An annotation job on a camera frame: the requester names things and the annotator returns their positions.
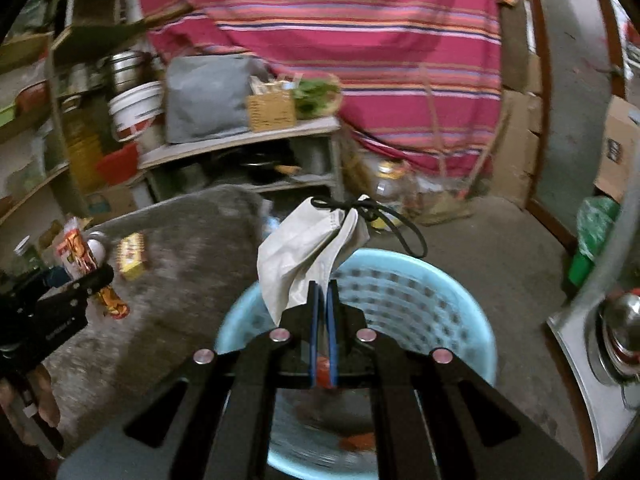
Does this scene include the green leafy vegetables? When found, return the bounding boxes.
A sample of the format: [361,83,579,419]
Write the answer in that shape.
[292,74,343,121]

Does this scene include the grey fabric bag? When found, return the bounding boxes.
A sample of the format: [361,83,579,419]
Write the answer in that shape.
[164,55,271,145]

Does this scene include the orange plastic bag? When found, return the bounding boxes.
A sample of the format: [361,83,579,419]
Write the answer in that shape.
[295,357,376,456]

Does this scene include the straw broom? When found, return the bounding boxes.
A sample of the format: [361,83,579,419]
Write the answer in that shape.
[415,65,473,223]

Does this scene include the clear oil bottle yellow label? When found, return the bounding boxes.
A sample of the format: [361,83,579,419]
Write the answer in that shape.
[372,160,416,233]

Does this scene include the grey wooden cabinet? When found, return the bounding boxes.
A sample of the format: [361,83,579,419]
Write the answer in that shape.
[137,116,346,206]

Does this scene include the stainless steel pot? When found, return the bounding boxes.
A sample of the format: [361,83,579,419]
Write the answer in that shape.
[105,51,151,93]

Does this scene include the stainless steel cooker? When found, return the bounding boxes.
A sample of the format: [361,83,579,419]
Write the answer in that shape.
[546,240,640,478]

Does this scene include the white face mask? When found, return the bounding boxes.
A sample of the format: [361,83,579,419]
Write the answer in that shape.
[256,194,427,326]

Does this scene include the person's left hand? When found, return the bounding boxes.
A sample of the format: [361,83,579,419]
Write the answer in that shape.
[0,365,62,456]

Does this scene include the wooden shelf rack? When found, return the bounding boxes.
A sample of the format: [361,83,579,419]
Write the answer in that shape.
[0,0,151,261]

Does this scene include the red striped cloth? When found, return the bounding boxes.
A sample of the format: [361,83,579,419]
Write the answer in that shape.
[132,0,503,178]

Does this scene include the green plastic bag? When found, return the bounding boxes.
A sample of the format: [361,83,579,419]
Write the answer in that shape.
[567,196,621,286]

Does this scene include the black pan wooden handle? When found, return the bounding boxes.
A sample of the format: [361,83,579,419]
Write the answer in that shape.
[240,160,303,183]

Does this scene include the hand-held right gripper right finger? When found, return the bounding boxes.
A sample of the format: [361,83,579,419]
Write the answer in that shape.
[326,280,586,480]

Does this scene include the light blue plastic basket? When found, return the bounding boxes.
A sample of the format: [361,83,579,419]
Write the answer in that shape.
[215,247,498,480]

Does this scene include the red foil snack wrapper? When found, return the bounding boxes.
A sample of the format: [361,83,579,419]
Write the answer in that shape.
[55,217,132,321]

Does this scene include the red plastic basin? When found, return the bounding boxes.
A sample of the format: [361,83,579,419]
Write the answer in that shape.
[96,142,140,186]

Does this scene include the brown cardboard box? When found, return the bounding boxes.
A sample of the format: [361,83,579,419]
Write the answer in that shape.
[82,185,136,221]

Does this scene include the bunch of wooden chopsticks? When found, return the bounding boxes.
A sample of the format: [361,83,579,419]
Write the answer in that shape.
[250,75,296,96]

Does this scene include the dark green container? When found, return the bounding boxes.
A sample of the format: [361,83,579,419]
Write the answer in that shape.
[10,235,47,281]

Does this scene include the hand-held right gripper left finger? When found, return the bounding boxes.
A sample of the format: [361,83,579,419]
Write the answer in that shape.
[57,280,321,480]

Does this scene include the woven tan box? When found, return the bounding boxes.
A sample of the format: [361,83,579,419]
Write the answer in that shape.
[246,87,297,132]

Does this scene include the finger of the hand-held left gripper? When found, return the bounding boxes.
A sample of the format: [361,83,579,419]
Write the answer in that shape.
[62,263,116,306]

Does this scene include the yellow oil jug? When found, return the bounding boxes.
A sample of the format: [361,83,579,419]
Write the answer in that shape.
[62,95,103,193]

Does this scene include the stack of flattened cardboard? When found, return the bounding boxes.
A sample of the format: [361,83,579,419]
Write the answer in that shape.
[492,45,543,211]

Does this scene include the white plastic bucket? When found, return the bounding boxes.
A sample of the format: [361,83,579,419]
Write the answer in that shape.
[107,81,166,143]

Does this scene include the yellow snack packet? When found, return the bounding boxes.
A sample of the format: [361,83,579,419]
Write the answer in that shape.
[116,232,151,281]

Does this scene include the white bottle brown cap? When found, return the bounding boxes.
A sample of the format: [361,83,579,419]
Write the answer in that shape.
[86,231,110,266]

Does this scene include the printed cardboard box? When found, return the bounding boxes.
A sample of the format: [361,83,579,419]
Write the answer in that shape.
[592,95,640,203]

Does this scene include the wooden stick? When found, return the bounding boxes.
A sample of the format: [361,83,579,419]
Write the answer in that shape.
[465,110,511,201]

